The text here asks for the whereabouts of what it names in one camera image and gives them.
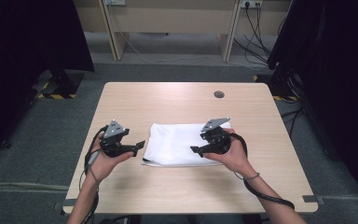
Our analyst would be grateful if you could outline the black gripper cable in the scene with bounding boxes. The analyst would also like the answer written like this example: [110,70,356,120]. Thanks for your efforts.
[229,133,296,210]
[79,124,110,224]

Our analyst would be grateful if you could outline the thin grey wrist strap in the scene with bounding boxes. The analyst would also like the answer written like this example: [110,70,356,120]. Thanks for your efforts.
[233,171,261,182]

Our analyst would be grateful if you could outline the person's left hand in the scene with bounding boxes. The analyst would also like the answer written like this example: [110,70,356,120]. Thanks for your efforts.
[87,136,134,185]

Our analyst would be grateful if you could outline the black curtain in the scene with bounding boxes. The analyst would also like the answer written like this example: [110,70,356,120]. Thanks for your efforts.
[267,0,358,206]
[0,0,95,160]

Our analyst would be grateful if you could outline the black floor cables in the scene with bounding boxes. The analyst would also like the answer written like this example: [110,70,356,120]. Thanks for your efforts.
[281,106,306,139]

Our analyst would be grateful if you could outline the white tank top black trim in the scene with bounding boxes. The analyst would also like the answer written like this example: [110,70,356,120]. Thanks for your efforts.
[141,121,232,168]

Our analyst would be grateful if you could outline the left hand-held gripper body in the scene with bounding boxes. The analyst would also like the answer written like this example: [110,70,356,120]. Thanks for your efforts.
[100,119,134,158]

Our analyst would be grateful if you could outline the black metal stand base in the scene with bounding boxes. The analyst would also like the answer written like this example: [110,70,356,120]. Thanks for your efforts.
[32,69,85,100]
[254,68,306,102]

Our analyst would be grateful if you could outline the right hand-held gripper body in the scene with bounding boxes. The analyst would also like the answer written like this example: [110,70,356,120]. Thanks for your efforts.
[200,117,232,155]

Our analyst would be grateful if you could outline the white wall socket with plugs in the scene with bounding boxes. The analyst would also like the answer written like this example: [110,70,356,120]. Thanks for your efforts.
[241,0,264,8]

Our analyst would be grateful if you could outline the beige wooden desk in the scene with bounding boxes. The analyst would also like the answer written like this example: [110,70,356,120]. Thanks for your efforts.
[74,0,293,63]

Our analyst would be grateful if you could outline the thin grey cable with plug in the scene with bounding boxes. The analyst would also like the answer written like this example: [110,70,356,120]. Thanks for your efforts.
[78,150,102,190]

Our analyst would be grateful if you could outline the person's right hand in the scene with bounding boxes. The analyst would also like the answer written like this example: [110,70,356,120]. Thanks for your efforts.
[203,128,257,180]

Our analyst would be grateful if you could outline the bundle of black cables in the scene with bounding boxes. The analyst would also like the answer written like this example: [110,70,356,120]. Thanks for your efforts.
[233,3,288,66]

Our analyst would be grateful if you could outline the person's legs dark trousers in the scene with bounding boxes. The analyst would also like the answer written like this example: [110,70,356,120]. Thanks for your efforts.
[139,214,262,224]

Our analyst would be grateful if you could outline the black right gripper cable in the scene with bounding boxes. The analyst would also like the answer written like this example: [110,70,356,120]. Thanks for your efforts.
[229,133,296,210]

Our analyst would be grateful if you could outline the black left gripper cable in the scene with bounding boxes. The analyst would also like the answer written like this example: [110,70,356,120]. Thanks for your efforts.
[79,124,110,224]

